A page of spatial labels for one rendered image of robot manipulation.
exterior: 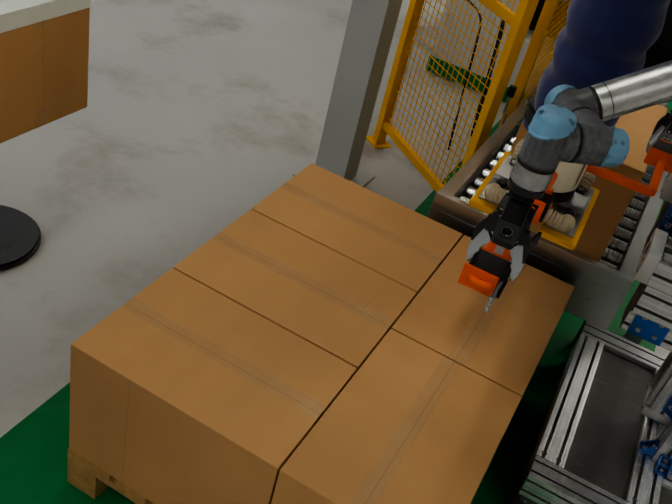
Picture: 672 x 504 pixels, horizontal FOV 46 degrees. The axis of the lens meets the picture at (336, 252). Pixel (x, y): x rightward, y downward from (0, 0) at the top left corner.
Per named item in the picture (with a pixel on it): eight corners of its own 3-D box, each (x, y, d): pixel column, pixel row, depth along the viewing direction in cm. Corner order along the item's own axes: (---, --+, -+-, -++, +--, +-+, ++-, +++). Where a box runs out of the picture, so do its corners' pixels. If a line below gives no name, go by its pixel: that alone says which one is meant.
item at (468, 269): (469, 262, 168) (477, 244, 165) (502, 277, 166) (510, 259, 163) (457, 282, 162) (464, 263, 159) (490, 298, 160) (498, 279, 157)
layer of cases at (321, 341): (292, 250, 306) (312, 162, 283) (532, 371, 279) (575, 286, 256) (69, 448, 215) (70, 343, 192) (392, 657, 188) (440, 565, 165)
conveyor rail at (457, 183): (573, 62, 462) (586, 31, 450) (582, 65, 460) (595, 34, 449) (422, 235, 286) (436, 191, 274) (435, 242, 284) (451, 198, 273)
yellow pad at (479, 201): (503, 156, 233) (508, 141, 230) (535, 169, 230) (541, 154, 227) (467, 205, 206) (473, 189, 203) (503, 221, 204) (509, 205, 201)
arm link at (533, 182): (550, 180, 145) (508, 162, 147) (541, 200, 147) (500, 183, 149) (559, 164, 151) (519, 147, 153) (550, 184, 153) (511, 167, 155)
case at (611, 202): (525, 159, 318) (563, 67, 295) (621, 199, 309) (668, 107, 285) (481, 224, 272) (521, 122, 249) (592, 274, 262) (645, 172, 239)
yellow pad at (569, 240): (564, 181, 228) (571, 167, 225) (598, 195, 225) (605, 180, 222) (535, 235, 202) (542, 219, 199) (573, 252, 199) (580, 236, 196)
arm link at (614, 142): (613, 111, 153) (562, 104, 150) (639, 141, 144) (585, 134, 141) (597, 146, 157) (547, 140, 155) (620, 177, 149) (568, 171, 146)
